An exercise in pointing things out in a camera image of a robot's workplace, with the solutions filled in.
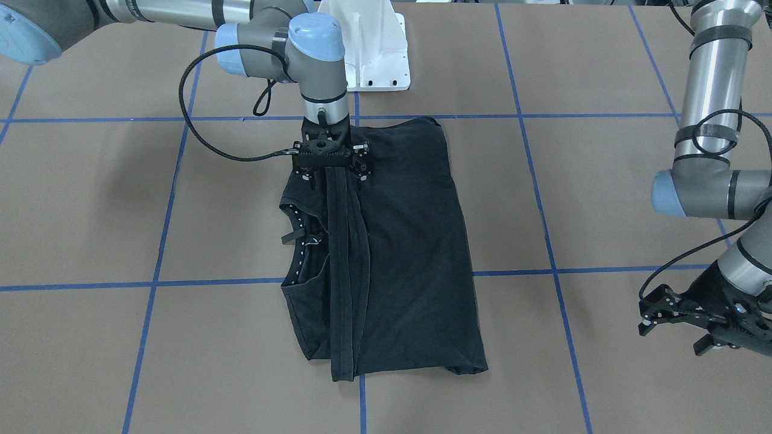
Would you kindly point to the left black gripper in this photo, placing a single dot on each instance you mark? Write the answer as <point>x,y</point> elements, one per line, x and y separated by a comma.
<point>715,292</point>

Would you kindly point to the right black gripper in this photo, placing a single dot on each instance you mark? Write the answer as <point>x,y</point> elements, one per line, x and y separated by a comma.
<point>362,158</point>

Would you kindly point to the black graphic t-shirt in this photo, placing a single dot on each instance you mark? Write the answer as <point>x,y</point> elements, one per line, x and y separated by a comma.
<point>381,277</point>

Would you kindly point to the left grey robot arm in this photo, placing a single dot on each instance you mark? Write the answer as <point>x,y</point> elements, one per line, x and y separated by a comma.
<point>701,182</point>

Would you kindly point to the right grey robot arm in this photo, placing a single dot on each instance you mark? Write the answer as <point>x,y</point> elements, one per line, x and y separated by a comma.
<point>279,41</point>

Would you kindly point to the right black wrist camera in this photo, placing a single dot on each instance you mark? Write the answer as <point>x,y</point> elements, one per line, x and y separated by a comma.
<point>323,153</point>

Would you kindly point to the white metal mount base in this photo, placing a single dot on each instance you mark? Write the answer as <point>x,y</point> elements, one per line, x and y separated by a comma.
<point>376,46</point>

